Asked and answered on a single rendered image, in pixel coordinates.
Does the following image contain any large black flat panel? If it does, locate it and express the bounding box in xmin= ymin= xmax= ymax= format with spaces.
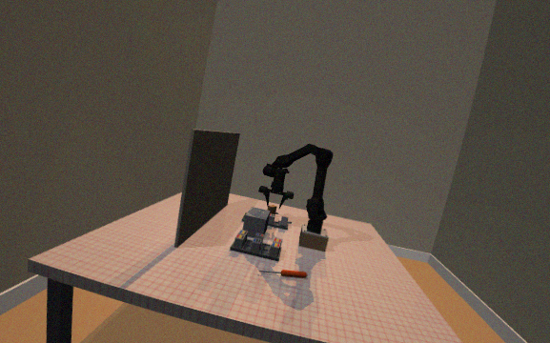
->
xmin=174 ymin=129 xmax=240 ymax=248

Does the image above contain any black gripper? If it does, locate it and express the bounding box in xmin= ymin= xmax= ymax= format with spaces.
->
xmin=258 ymin=179 xmax=294 ymax=208

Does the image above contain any red-handled screwdriver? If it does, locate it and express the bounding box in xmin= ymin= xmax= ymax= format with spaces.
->
xmin=259 ymin=270 xmax=308 ymax=278

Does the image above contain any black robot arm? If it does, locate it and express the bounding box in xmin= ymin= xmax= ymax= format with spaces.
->
xmin=263 ymin=144 xmax=334 ymax=235

